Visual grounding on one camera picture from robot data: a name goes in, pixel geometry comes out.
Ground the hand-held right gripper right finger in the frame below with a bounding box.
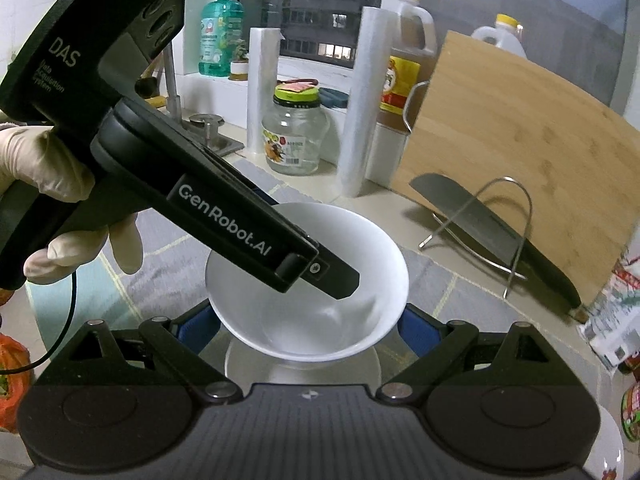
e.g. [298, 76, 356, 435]
[375, 304, 571, 403]

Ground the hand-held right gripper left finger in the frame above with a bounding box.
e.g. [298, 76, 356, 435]
[42, 302, 243, 405]

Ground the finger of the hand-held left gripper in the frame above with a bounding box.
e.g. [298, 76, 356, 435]
[272, 252, 362, 302]
[235, 175, 321, 249]

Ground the white floral bowl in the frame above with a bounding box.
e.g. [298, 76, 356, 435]
[224, 340, 382, 386]

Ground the person's left hand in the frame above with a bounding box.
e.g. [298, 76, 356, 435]
[0, 125, 144, 291]

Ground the glass jar with yellow lid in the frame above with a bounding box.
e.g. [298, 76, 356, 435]
[260, 82, 329, 177]

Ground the grey checked dish mat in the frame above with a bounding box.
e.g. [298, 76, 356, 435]
[25, 157, 606, 386]

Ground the steel faucet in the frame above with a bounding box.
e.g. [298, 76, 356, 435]
[135, 42, 182, 117]

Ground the short plastic wrap roll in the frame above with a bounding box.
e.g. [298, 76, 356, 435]
[247, 27, 282, 157]

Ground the blue box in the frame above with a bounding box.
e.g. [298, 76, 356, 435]
[319, 87, 349, 109]

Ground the small potted plant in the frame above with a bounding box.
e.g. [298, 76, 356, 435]
[229, 39, 250, 82]

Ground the green dish soap bottle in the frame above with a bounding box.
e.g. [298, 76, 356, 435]
[198, 0, 246, 79]

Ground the large cooking oil bottle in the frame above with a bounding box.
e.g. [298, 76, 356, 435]
[376, 0, 439, 135]

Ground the orange snack packet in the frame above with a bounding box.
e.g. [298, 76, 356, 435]
[0, 332, 37, 433]

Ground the white plastic packet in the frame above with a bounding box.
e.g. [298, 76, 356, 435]
[577, 285, 640, 372]

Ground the red printed packet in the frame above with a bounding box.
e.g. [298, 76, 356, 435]
[607, 252, 640, 301]

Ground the bamboo cutting board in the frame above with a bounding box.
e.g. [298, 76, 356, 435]
[391, 30, 640, 313]

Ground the white jug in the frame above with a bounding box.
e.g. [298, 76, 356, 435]
[470, 13, 529, 61]

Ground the black cable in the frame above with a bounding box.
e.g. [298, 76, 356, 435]
[0, 267, 79, 376]

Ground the black-handled cleaver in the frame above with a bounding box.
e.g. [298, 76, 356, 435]
[408, 172, 584, 311]

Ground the metal wire handle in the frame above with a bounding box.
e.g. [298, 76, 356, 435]
[404, 80, 432, 134]

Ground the steel wire rack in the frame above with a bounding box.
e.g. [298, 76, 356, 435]
[418, 176, 535, 301]

